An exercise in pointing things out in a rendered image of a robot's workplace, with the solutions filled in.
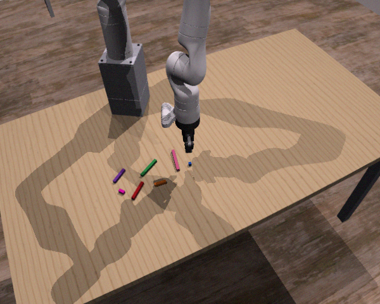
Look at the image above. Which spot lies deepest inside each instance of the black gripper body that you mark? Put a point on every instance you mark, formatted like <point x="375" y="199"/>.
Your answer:
<point x="188" y="128"/>

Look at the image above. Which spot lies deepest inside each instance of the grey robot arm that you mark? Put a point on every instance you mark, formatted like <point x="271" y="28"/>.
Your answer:
<point x="183" y="74"/>

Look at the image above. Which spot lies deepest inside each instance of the orange rod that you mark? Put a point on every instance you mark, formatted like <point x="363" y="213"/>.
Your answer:
<point x="160" y="183"/>

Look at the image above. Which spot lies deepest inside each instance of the red rod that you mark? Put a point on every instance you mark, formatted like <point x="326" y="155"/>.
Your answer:
<point x="137" y="190"/>

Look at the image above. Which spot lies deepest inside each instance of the purple rod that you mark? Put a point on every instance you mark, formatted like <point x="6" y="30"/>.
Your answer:
<point x="119" y="175"/>

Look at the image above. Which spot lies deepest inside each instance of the green rod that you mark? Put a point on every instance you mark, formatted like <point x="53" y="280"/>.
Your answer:
<point x="148" y="167"/>

